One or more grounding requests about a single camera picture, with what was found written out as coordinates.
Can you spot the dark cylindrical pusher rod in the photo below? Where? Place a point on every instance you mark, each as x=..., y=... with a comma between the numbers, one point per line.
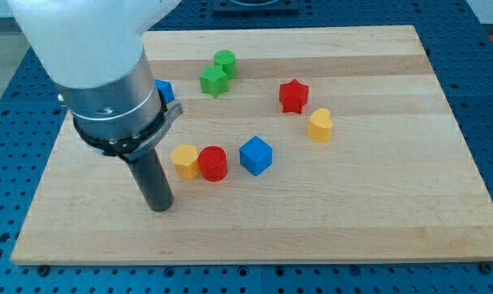
x=152, y=181

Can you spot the red cylinder block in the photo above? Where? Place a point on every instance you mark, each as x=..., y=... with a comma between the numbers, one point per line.
x=213, y=163

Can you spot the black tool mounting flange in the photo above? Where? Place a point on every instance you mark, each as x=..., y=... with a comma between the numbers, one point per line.
x=112, y=137

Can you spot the yellow heart block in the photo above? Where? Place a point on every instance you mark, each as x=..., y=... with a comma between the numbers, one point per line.
x=320, y=125

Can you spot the blue block behind arm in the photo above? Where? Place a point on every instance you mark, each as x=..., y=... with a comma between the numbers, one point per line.
x=166, y=90

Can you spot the wooden board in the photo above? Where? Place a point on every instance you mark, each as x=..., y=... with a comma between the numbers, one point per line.
x=396, y=183

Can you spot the red star block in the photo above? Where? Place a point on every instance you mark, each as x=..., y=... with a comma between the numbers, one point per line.
x=293, y=96

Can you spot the yellow hexagon block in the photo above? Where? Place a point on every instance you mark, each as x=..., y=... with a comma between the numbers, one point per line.
x=185, y=160

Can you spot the green cylinder block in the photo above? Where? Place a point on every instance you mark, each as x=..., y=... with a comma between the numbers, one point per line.
x=227, y=60

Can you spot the blue cube block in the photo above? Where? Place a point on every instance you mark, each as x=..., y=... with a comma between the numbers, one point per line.
x=256, y=155

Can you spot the green star block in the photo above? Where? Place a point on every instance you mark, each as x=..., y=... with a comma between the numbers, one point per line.
x=214, y=80

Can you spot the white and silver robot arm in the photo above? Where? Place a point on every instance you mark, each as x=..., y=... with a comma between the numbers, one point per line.
x=93, y=52

